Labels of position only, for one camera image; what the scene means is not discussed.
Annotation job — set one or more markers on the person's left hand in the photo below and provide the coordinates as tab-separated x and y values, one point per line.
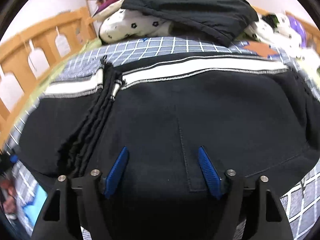
7	192

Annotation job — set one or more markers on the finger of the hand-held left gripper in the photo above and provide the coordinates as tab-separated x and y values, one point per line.
6	161

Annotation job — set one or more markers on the black clothes pile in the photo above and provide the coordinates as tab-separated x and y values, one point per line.
187	7

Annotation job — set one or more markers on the purple patterned pillow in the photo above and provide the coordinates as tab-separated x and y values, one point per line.
107	7

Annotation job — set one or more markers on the white floral quilt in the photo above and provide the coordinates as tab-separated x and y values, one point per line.
125	27

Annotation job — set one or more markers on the purple plush toy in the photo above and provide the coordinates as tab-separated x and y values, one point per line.
296	27

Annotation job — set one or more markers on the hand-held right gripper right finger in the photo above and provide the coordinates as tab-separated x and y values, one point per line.
208	172

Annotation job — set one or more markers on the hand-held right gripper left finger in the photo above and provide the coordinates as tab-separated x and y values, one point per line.
117	172

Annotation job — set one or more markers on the grey checked blanket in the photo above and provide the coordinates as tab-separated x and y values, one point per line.
162	45

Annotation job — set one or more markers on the black pants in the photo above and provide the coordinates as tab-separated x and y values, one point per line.
160	120

